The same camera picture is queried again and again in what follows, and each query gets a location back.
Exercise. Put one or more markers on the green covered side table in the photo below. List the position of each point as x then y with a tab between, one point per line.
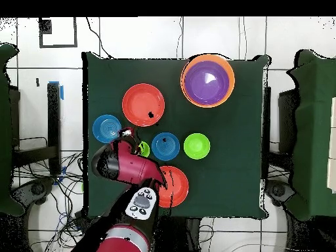
312	131
5	131

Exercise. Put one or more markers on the black metal stand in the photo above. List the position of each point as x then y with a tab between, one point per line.
53	118

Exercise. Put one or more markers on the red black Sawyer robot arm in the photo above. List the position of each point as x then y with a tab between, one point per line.
126	165

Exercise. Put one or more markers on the green plastic bowl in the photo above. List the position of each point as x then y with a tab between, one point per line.
197	146

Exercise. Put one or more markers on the black power adapter box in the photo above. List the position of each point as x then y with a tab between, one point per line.
81	220

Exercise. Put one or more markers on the red plastic bowl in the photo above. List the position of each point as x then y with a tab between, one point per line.
178	186
140	105

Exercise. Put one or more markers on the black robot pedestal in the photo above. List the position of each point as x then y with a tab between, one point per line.
178	236

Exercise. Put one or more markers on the purple plastic bowl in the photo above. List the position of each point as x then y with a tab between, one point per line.
207	84

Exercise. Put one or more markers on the white boxes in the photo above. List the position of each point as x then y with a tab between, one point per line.
332	157

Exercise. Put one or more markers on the small blue plastic bowl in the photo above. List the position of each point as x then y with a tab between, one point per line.
168	149
105	126

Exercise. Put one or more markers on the large orange plastic bowl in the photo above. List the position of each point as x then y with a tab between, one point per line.
186	99

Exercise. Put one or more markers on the green plastic cup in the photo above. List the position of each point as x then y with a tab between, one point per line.
145	149

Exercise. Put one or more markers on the dark green tablecloth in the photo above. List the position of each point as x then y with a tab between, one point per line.
223	170

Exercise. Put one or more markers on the black office chair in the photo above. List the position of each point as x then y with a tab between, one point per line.
278	190
34	190

